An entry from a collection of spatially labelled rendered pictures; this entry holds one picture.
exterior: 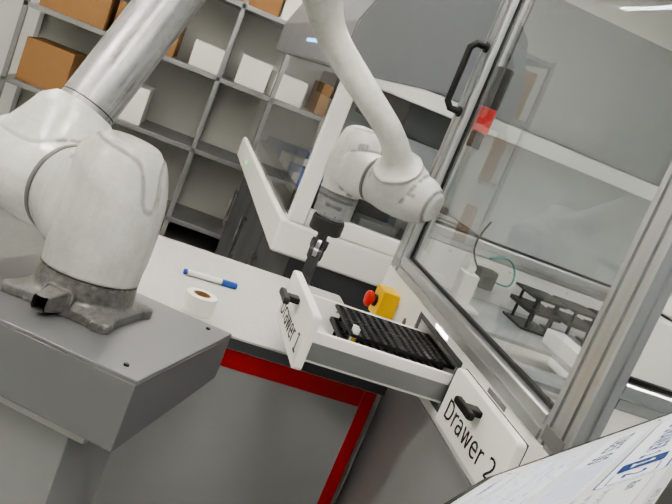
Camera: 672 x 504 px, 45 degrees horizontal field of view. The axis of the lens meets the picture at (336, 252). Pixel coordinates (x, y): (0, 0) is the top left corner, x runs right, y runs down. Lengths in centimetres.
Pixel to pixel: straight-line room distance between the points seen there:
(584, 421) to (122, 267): 70
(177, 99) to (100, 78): 431
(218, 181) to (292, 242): 342
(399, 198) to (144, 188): 61
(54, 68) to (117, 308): 418
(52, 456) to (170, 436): 55
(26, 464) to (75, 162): 46
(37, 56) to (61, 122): 404
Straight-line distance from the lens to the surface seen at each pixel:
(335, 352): 150
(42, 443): 131
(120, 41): 146
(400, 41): 236
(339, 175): 176
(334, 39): 159
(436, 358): 162
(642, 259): 119
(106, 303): 127
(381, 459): 179
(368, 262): 245
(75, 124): 139
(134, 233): 124
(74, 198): 125
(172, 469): 186
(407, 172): 165
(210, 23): 571
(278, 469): 187
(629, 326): 117
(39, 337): 116
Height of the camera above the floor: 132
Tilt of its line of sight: 11 degrees down
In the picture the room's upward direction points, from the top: 22 degrees clockwise
